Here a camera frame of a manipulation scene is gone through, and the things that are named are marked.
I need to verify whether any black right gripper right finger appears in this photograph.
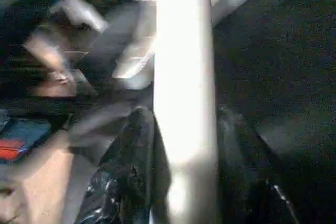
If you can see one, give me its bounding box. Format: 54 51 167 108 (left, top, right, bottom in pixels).
215 106 301 224

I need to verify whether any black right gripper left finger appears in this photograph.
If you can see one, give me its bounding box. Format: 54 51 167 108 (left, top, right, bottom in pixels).
76 105 159 224

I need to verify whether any white plastic table leg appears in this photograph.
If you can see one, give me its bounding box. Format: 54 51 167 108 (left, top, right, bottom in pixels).
151 0 219 224

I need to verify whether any blue and red flat object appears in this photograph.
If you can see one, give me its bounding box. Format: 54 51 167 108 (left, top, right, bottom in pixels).
0 118 56 163

